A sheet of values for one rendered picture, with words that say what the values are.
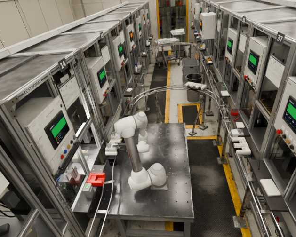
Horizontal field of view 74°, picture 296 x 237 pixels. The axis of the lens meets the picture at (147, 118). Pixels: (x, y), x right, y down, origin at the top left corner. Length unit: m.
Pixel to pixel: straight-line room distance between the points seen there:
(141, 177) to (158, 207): 0.33
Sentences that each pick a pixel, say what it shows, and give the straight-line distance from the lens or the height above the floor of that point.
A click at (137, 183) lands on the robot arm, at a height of 0.89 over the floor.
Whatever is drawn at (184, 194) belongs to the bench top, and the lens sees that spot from 2.17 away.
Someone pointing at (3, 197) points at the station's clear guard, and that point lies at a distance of 1.39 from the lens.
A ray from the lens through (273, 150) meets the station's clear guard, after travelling 2.16.
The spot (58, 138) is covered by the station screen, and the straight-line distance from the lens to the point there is 1.64.
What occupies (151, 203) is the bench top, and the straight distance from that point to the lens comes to 2.12.
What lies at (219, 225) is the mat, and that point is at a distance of 2.81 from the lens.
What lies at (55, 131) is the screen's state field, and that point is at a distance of 1.61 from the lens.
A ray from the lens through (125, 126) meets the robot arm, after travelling 1.78.
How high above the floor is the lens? 2.47
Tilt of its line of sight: 34 degrees down
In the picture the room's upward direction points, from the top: 7 degrees counter-clockwise
